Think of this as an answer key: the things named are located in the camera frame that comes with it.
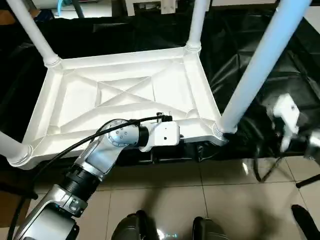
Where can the white plastic table leg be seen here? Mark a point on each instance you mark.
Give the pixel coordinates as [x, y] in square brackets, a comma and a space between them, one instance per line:
[11, 147]
[197, 22]
[32, 30]
[260, 60]

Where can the white plastic table top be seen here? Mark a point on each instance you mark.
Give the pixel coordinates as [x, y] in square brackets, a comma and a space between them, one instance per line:
[125, 85]

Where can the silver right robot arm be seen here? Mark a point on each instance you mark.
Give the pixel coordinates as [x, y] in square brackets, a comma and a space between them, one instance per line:
[312, 142]

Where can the black work mat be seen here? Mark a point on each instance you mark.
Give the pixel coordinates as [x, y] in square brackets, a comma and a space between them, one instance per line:
[235, 55]

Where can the white glass door cabinet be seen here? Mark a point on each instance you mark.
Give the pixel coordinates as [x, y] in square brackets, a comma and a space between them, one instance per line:
[150, 6]

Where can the grey metal pole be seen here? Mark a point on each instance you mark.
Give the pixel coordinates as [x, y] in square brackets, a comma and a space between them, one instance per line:
[78, 9]

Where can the turquoise plastic stool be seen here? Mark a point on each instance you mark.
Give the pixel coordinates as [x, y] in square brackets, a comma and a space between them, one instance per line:
[60, 6]

